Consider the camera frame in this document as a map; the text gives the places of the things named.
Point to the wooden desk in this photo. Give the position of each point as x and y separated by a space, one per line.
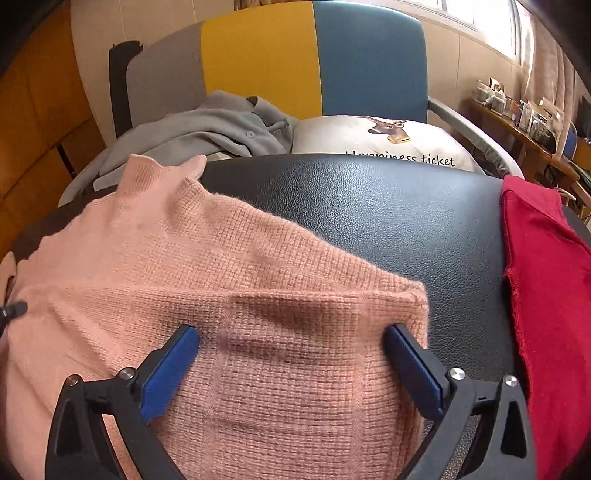
531 143

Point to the grey yellow blue sofa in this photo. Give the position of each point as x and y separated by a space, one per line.
369 55

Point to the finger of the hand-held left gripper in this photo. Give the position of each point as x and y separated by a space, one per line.
14 310

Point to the red garment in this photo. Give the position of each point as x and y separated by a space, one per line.
549 277

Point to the wooden wardrobe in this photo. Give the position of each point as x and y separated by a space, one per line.
37 115

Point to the pink knit sweater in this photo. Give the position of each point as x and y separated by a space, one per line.
231 277

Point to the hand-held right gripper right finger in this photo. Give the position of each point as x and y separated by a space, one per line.
415 374

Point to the group of jars and bottles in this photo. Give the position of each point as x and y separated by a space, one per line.
521 113

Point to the grey garment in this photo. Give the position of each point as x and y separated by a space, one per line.
194 129

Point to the large window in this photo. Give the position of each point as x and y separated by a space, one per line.
489 18

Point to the white deer print pillow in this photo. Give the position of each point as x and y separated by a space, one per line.
332 138

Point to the blue container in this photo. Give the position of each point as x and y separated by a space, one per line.
571 138

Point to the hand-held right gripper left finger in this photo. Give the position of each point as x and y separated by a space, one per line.
168 378

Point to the beige patterned curtain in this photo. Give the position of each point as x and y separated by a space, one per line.
545 60

